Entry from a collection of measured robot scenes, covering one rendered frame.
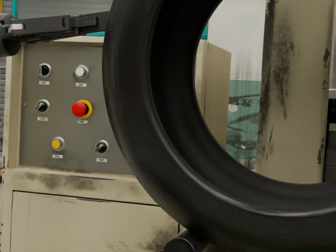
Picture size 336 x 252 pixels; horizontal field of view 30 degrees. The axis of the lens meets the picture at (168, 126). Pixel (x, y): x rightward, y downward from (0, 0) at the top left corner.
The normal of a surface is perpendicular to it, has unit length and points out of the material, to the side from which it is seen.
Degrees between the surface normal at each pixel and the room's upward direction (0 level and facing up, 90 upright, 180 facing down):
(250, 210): 101
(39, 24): 88
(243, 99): 90
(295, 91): 90
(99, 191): 90
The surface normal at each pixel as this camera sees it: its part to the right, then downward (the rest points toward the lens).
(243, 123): -0.13, 0.04
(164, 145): -0.41, 0.14
